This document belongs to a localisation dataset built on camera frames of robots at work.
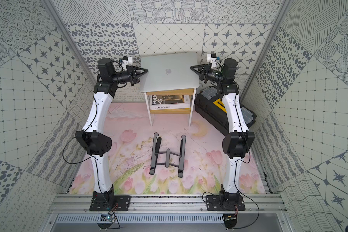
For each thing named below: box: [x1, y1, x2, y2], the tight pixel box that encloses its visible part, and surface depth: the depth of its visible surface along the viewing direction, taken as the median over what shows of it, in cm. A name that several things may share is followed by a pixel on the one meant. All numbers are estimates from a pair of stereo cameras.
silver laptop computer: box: [140, 52, 200, 93], surface depth 74 cm
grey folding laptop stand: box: [148, 132, 187, 178], surface depth 88 cm
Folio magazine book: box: [149, 94, 191, 111], surface depth 95 cm
